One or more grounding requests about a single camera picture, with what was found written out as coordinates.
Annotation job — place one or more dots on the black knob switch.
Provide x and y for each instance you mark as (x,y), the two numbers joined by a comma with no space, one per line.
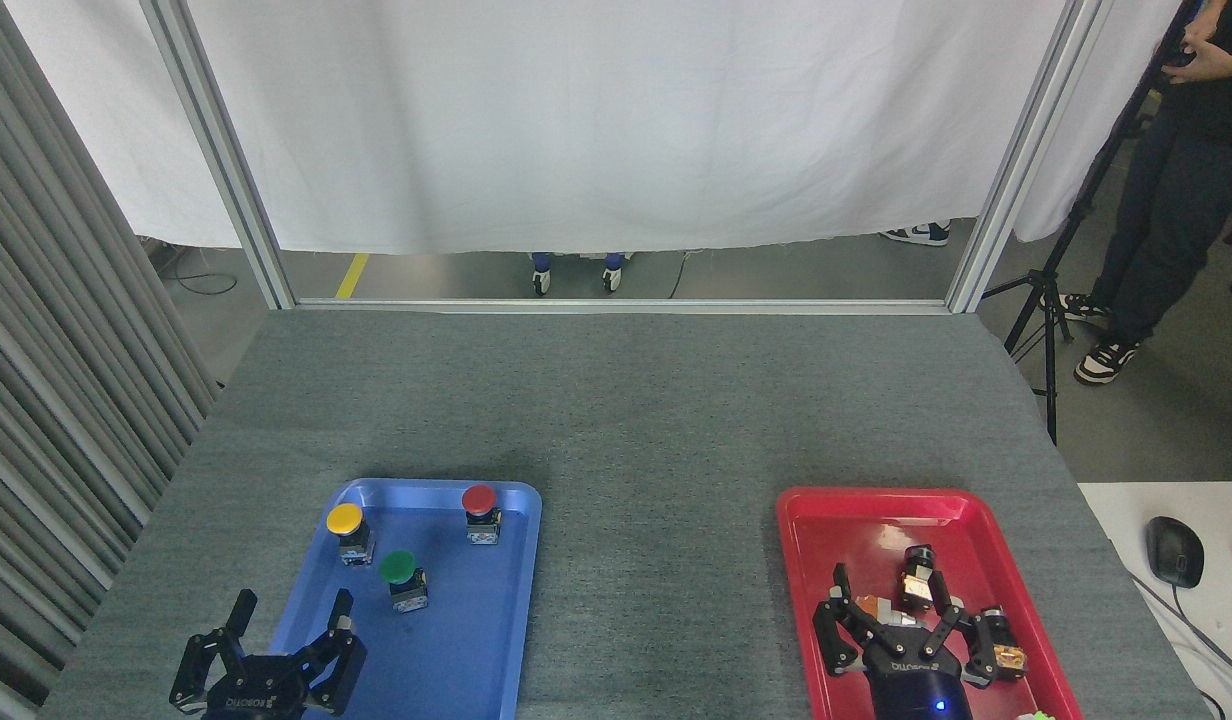
(917,582)

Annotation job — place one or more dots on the red plastic tray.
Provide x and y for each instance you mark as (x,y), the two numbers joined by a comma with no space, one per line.
(826,530)

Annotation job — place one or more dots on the blue plastic tray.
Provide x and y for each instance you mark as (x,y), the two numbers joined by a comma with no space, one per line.
(456,610)

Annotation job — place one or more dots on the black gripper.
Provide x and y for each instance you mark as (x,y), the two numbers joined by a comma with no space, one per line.
(256,695)
(916,685)

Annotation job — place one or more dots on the grey ribbed panel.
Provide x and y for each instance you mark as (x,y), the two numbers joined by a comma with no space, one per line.
(56,350)

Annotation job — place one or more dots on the silver aluminium crossbar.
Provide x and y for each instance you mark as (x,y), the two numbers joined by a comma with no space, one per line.
(616,306)

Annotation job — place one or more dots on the person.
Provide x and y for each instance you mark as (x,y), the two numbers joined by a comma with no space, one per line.
(1176,200)

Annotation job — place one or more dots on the yellow push button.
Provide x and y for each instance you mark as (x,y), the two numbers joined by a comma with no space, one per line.
(345,519)

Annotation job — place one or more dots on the silver aluminium post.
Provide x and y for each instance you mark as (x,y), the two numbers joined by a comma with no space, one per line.
(1026,150)
(221,150)

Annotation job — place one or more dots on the black switch with orange base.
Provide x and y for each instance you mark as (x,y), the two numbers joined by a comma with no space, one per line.
(1006,650)

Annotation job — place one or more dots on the white and orange switch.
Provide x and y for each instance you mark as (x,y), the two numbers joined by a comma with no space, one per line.
(881,608)

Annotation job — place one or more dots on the person's hand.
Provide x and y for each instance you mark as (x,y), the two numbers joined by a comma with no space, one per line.
(1211,60)

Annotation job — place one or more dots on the green push button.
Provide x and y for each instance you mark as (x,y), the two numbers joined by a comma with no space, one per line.
(400,570)

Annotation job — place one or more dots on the red push button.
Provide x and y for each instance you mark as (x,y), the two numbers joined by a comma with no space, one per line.
(479,499)

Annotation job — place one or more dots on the white cloth curtain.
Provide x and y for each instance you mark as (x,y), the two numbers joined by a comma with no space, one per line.
(616,120)

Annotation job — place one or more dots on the white side table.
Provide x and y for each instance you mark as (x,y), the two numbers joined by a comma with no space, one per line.
(1126,520)

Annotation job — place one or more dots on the black computer mouse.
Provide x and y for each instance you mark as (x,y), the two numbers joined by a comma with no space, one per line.
(1175,552)

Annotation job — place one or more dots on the white and black shoe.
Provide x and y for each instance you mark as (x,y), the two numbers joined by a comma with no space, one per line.
(918,235)

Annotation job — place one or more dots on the black tripod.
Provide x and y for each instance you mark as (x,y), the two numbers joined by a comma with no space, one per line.
(1051,300)

